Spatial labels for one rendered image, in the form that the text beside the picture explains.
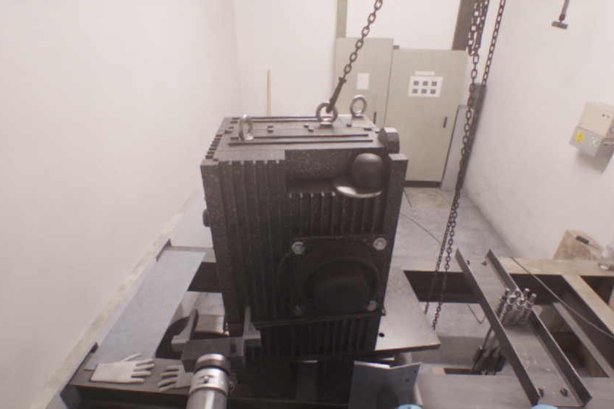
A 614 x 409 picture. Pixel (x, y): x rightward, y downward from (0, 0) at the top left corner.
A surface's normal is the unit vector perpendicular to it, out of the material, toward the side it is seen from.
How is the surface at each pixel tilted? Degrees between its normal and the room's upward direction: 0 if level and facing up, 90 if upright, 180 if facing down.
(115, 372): 0
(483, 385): 0
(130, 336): 0
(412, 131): 90
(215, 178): 90
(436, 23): 90
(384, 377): 90
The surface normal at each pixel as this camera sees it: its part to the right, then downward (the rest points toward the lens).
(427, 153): -0.05, 0.49
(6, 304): 1.00, 0.04
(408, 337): 0.00, -0.87
